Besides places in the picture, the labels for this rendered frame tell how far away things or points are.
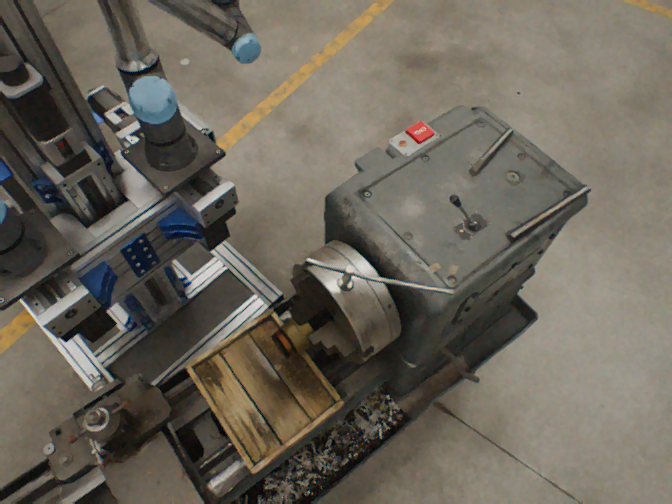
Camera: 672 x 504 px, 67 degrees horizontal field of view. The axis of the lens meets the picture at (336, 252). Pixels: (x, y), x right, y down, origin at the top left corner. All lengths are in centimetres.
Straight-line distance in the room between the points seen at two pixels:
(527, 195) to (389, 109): 207
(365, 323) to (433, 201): 37
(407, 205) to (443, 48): 267
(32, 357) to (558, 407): 244
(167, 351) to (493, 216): 152
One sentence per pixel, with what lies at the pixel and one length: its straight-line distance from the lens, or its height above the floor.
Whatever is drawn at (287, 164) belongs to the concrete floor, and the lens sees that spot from 306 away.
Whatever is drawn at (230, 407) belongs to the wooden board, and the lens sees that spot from 150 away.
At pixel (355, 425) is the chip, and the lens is 178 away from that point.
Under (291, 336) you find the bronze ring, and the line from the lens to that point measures 129.
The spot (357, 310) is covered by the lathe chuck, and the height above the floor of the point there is 121.
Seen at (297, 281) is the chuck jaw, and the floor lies 119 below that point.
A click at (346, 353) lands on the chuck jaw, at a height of 112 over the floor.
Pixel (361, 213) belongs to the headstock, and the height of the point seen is 125.
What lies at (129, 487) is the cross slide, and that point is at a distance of 144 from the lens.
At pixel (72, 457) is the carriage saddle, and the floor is 91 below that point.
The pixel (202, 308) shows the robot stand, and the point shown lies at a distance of 239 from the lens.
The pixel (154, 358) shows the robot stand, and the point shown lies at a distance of 235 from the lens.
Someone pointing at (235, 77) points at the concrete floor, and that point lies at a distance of 364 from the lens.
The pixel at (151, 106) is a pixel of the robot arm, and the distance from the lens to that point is 144.
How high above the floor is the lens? 232
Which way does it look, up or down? 59 degrees down
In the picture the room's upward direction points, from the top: 2 degrees clockwise
